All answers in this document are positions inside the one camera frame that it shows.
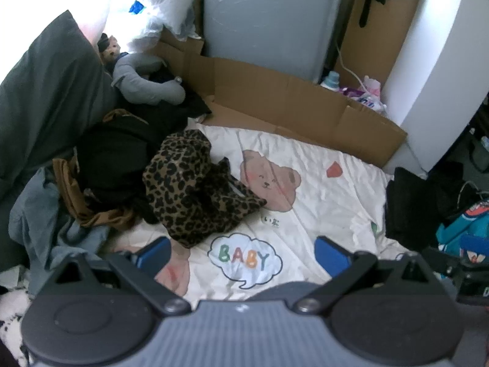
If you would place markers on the teal printed bag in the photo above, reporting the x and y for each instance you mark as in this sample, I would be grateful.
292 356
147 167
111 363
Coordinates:
454 233

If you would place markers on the brown fabric strip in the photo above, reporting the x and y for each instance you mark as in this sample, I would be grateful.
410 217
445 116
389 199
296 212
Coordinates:
126 116

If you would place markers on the black white patterned cloth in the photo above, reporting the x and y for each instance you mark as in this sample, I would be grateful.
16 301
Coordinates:
9 313

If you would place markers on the white bear printed blanket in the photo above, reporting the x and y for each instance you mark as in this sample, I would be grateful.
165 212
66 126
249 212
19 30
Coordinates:
324 206

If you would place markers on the black bag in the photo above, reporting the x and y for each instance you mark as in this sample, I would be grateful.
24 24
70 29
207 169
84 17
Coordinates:
479 153

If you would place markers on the pile of black clothes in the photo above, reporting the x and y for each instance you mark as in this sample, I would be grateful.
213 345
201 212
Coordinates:
110 153

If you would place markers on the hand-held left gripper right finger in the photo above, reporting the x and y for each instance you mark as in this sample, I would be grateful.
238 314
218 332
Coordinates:
330 254

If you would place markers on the white purple plastic bag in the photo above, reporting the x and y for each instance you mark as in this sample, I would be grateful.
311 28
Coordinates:
366 95

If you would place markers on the grey neck pillow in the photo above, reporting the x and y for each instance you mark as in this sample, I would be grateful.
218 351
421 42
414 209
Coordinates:
133 80

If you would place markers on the brown garment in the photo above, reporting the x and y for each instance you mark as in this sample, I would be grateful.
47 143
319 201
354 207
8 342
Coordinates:
70 195

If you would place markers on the blue denim garment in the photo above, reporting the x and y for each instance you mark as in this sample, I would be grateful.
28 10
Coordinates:
42 229

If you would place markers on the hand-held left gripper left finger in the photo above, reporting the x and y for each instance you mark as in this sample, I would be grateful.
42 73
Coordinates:
152 254

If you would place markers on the leopard print skirt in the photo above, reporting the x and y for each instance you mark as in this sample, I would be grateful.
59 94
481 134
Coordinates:
179 183

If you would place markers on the tall cardboard box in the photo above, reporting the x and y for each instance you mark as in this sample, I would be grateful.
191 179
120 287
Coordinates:
382 46

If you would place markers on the small plush bear toy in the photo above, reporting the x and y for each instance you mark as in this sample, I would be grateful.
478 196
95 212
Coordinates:
110 47

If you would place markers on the dark grey pillow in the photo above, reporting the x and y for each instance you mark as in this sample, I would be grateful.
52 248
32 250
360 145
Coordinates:
46 95

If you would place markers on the folded black clothes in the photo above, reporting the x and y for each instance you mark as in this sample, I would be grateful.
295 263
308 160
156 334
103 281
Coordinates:
416 206

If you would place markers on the flattened cardboard sheet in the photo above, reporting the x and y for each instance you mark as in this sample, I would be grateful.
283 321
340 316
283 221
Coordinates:
267 91

